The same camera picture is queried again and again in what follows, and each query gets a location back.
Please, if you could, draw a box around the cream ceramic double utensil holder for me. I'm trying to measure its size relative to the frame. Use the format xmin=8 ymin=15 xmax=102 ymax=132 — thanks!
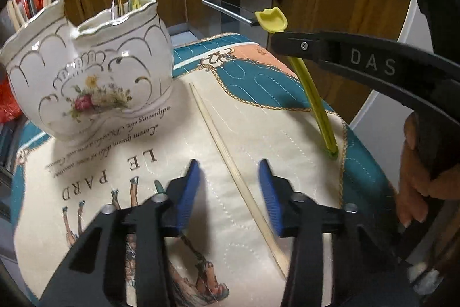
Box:
xmin=1 ymin=0 xmax=174 ymax=144

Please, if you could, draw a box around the wooden chopstick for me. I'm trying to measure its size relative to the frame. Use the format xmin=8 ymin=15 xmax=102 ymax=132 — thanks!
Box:
xmin=189 ymin=83 xmax=289 ymax=279
xmin=6 ymin=0 xmax=21 ymax=32

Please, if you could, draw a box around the printed quilted table mat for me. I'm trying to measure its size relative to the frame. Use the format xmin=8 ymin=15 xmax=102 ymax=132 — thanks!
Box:
xmin=12 ymin=34 xmax=394 ymax=306

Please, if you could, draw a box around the wooden chopstick in holder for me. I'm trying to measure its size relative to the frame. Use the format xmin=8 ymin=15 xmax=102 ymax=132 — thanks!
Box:
xmin=6 ymin=0 xmax=21 ymax=32

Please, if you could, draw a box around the red plastic bag lower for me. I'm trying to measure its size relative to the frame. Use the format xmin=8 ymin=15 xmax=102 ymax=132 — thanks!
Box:
xmin=0 ymin=77 xmax=23 ymax=124

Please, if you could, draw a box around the right hand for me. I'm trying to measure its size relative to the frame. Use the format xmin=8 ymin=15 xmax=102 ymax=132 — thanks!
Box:
xmin=395 ymin=113 xmax=459 ymax=228

